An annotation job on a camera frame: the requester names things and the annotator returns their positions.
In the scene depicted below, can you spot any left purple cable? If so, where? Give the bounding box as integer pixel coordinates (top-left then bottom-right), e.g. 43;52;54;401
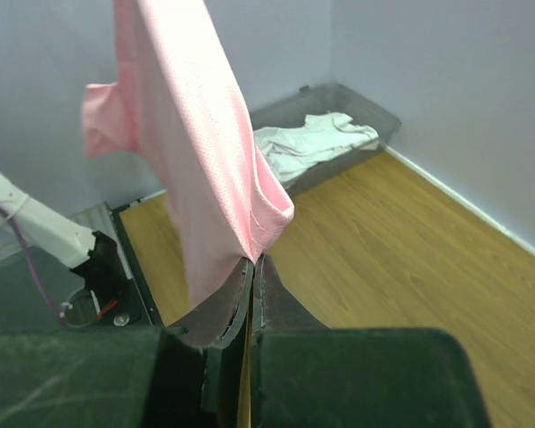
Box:
0;195;72;329

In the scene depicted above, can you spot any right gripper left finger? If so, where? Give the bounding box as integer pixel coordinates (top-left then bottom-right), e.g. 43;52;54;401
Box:
167;258;254;349

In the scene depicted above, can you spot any clear plastic bin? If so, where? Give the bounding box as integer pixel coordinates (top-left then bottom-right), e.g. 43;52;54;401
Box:
251;82;401;196

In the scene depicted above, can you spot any light pink t-shirt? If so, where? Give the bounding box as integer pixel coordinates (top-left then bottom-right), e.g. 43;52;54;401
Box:
81;1;294;307

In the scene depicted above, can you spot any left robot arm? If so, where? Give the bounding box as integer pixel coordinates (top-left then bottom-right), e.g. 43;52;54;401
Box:
0;173;128;320

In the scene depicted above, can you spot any white t-shirt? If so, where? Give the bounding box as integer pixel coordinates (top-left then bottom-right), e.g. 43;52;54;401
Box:
254;111;379;185

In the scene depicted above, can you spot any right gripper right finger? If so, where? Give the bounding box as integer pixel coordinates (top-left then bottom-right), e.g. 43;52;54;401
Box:
252;254;327;333

